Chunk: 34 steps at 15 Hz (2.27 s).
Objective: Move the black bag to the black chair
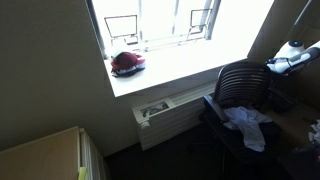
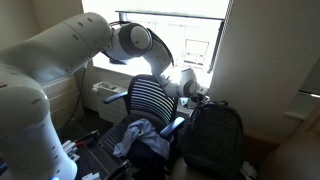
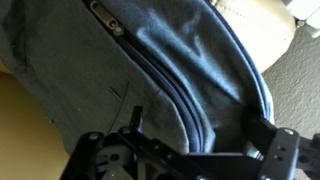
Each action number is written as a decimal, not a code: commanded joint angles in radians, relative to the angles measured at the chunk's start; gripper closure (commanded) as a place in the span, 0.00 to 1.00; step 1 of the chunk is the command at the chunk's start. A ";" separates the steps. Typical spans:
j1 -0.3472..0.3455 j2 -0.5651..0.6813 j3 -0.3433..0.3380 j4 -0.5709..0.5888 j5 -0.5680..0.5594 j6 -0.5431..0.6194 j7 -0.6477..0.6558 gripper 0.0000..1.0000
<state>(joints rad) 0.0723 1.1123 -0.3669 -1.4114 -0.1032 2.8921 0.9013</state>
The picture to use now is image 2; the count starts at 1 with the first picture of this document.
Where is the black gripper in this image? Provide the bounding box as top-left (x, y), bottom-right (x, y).
top-left (189, 92), bottom-right (211, 108)

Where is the black backpack bag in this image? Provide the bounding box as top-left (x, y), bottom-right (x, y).
top-left (180, 100), bottom-right (247, 180)

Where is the black slatted office chair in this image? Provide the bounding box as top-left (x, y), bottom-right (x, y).
top-left (99, 73), bottom-right (186, 180)

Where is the light blue crumpled cloth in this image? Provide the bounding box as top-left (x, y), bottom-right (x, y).
top-left (112, 117), bottom-right (171, 160)

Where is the dark navy cloth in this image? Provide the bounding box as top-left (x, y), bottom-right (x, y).
top-left (127, 138), bottom-right (167, 180)

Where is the small white cloth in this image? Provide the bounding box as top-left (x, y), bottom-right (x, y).
top-left (239, 161), bottom-right (258, 180)

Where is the black perforated robot table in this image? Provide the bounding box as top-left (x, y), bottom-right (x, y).
top-left (60, 129), bottom-right (132, 180)

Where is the light wooden cabinet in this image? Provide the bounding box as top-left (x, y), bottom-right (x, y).
top-left (40, 73), bottom-right (85, 132)

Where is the dark window frame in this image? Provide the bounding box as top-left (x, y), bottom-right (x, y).
top-left (114, 9), bottom-right (232, 75)

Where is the white wall radiator unit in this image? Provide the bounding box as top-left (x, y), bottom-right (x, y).
top-left (91, 80), bottom-right (132, 125)

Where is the black hanging wall cable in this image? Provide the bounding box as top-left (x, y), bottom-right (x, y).
top-left (67, 63), bottom-right (89, 127)

